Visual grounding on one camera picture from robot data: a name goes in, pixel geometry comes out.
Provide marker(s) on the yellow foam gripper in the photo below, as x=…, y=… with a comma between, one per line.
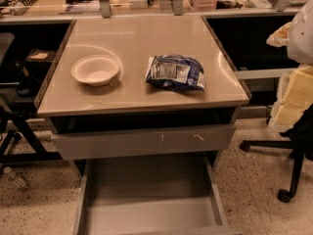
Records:
x=301, y=38

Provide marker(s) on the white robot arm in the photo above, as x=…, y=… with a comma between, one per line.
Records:
x=295, y=89

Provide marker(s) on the grey top drawer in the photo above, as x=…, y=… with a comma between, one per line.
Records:
x=142, y=142

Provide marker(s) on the grey drawer cabinet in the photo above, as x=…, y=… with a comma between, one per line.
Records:
x=128, y=102

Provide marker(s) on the black office chair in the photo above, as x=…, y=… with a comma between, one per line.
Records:
x=300, y=141

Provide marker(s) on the blue chip bag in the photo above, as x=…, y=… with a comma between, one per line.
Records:
x=175, y=72

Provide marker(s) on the white paper bowl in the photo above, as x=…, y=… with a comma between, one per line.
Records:
x=95, y=70

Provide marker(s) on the black stool left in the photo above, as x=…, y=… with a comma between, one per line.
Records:
x=18, y=91

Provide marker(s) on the clear plastic bottle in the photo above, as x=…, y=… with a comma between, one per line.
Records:
x=15, y=178

